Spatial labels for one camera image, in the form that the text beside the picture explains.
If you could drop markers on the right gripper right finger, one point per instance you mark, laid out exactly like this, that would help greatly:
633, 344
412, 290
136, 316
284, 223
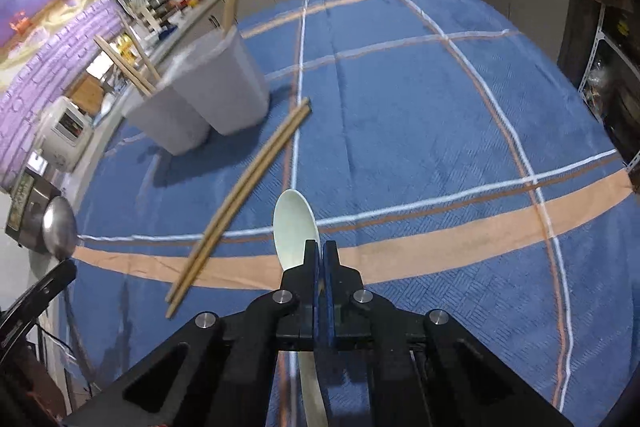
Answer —
425, 369

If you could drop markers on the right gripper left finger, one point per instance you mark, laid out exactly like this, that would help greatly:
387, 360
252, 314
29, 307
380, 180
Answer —
214, 371

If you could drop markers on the metal spoon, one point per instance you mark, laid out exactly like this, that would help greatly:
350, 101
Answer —
59, 228

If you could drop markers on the cream plastic rice spoon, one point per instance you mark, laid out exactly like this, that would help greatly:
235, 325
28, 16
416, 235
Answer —
293, 224

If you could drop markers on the light bamboo chopstick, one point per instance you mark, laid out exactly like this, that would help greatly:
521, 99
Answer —
142, 85
149, 66

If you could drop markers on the silver toaster oven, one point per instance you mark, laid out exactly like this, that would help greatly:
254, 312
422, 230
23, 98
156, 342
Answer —
30, 198

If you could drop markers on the white rice cooker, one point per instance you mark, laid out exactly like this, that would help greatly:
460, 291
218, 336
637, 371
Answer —
63, 134

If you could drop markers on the blue plaid tablecloth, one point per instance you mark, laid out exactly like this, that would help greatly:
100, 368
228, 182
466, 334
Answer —
452, 163

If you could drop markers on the wooden cutting board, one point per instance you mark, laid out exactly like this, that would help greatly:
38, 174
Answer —
87, 93

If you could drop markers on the white two-compartment utensil holder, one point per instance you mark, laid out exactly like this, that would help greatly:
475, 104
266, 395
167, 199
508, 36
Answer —
213, 84

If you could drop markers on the scenic window blind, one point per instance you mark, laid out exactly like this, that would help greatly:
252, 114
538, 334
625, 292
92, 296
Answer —
45, 46

